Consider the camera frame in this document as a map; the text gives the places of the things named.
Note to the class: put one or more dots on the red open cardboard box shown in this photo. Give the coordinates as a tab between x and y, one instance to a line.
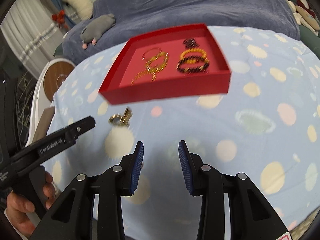
174	72

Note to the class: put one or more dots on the person's left hand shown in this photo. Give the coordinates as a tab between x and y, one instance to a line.
18	207

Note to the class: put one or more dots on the red monkey plush toy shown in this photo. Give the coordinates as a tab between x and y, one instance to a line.
305	5

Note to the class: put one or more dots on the gold wristwatch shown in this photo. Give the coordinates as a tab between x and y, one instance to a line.
121	119

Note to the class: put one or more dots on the cream fluffy rug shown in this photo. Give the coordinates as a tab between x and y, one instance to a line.
301	228

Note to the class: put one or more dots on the grey plush toy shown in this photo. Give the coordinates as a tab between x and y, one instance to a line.
92	33

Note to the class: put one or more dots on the light blue planet bedsheet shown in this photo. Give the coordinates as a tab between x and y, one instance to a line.
266	126

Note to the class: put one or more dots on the brown cardboard piece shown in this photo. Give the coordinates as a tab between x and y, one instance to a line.
44	124

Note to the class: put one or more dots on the red ribbon bow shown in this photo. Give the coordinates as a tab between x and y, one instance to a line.
59	18

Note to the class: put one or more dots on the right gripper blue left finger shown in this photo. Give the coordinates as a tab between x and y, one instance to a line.
137	161

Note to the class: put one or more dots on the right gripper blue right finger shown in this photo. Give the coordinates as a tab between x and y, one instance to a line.
185	161

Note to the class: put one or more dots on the white round wooden-top stool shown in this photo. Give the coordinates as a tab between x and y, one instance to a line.
51	78

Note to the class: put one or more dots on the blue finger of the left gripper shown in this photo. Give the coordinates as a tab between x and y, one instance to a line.
80	127

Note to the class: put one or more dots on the beige round plush toy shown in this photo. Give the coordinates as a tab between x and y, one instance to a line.
304	18

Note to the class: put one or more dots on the dark blue blanket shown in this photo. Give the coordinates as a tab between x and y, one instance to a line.
135	17

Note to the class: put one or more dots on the gold bangle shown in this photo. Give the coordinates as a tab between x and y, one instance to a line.
151	52

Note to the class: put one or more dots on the white alpaca plush toy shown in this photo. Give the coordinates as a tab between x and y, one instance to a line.
83	8

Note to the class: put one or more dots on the white sheer curtain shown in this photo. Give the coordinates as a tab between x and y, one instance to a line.
31	34

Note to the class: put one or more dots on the purple garnet bead strand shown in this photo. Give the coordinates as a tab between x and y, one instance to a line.
190	43

